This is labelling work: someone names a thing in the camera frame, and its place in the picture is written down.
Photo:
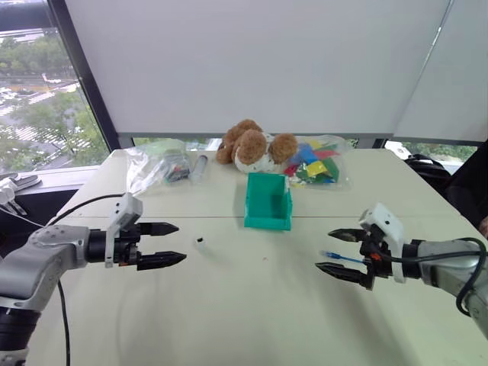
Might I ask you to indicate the brown white plush dog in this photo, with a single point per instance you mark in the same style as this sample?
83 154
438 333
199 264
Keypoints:
251 146

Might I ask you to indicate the person in black clothing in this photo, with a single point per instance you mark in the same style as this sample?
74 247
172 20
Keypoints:
470 187

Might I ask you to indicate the black window frame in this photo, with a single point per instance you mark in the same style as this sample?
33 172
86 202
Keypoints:
82 80

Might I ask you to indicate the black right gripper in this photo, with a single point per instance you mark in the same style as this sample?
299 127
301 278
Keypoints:
377 263

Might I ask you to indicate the small black white cube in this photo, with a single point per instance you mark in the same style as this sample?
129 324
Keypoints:
199 242

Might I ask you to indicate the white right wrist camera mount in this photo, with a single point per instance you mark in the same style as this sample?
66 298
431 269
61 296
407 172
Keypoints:
389 223

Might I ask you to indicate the narrow white roller blind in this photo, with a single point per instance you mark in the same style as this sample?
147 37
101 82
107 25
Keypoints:
453 84

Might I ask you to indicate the clear bag of colourful blocks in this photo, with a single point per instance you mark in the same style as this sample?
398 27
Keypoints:
318 165

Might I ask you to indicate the large white roller blind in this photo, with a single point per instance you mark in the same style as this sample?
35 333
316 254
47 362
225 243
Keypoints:
248 65

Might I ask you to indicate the black backpack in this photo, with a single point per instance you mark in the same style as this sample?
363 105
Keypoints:
427 169

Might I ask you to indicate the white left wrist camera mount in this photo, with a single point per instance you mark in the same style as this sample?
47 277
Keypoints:
127 211

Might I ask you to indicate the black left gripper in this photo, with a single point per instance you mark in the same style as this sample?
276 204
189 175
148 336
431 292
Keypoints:
127 249

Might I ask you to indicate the grey tools on windowsill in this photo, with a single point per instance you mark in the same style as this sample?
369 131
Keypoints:
17 182

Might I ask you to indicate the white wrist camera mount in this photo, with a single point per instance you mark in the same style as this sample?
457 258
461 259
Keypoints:
389 223
127 211

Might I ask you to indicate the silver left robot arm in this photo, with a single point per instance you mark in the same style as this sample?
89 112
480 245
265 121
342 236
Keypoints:
38 263

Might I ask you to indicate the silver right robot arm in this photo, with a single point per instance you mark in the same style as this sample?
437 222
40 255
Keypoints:
442 263

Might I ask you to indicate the green plastic bin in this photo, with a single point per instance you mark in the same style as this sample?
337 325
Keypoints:
267 206

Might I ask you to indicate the clear bag of small parts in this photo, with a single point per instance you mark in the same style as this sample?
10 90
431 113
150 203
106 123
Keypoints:
164 164

